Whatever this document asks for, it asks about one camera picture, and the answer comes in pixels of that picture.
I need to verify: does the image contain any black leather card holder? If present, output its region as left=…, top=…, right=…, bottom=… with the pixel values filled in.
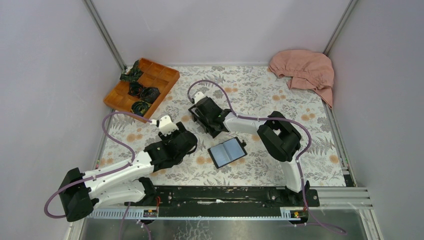
left=207, top=137, right=247, bottom=169

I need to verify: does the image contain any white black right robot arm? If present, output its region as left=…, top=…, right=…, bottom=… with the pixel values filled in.
left=189, top=96, right=307, bottom=206

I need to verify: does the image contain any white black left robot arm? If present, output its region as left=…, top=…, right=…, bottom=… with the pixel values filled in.
left=58, top=122, right=198, bottom=222

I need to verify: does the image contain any black plastic card box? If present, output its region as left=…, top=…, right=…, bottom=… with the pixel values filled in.
left=188, top=102, right=229, bottom=139

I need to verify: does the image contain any floral table mat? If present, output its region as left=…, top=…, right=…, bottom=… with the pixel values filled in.
left=95, top=65, right=347, bottom=187

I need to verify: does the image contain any green patterned rolled sock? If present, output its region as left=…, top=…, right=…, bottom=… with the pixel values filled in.
left=131, top=100, right=152, bottom=117

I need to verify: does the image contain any black rolled sock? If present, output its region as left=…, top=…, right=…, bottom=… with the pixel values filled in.
left=139, top=87, right=161, bottom=104

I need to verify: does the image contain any orange compartment tray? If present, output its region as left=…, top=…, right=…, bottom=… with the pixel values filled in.
left=103, top=58, right=180, bottom=123

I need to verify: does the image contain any dark patterned rolled sock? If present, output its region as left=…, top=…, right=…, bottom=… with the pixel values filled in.
left=119, top=59, right=144, bottom=83

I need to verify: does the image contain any pink cloth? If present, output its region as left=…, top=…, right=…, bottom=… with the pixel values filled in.
left=268, top=49, right=335, bottom=108

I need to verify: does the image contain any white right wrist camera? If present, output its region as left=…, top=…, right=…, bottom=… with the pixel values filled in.
left=191, top=91, right=206, bottom=104

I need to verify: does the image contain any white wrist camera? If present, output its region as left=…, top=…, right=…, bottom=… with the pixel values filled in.
left=150, top=115, right=178, bottom=136
left=191, top=91, right=206, bottom=104

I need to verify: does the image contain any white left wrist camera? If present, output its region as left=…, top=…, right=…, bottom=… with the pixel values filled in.
left=150, top=115, right=178, bottom=136

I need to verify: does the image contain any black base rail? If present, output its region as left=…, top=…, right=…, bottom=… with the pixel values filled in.
left=124, top=185, right=321, bottom=218

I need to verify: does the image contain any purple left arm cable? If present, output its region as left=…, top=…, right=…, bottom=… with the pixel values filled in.
left=43, top=111, right=155, bottom=220

